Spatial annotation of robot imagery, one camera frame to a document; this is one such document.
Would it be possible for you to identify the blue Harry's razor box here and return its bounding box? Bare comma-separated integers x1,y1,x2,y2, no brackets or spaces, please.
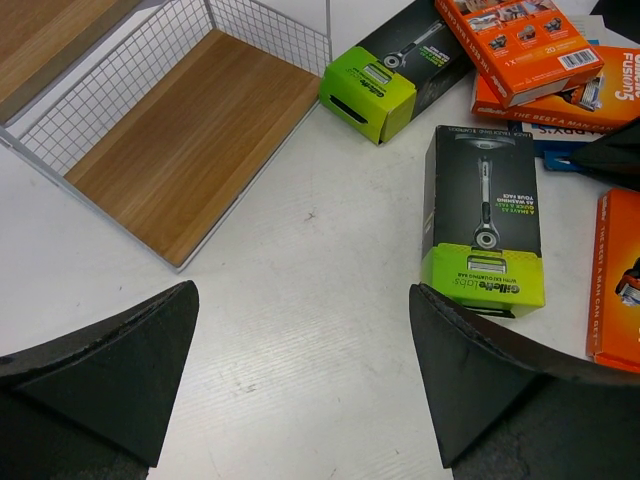
507,121,602,173

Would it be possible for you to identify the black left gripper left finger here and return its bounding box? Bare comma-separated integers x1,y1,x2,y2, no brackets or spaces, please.
1,281,199,479

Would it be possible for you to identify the orange Gillette cartridge box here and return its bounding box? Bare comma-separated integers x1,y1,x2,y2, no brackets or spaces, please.
435,0,604,108

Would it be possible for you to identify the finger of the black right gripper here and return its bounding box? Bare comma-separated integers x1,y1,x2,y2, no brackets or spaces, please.
569,119,639,191

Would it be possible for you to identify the orange Gillette Fusion5 box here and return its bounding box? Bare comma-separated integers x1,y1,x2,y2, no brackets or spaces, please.
586,188,639,373
471,45,639,133

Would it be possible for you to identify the green black Gillette Labs box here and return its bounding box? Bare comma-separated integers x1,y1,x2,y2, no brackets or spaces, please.
420,125,545,318
319,1,473,145
591,0,639,18

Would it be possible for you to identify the blue white Harry's box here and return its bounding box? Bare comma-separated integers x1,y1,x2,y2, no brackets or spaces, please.
568,15,609,46

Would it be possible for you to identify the white wire wooden shelf rack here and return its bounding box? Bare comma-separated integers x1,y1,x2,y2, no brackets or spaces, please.
1,1,333,270

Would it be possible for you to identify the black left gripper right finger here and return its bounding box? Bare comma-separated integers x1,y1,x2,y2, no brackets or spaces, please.
409,284,639,479

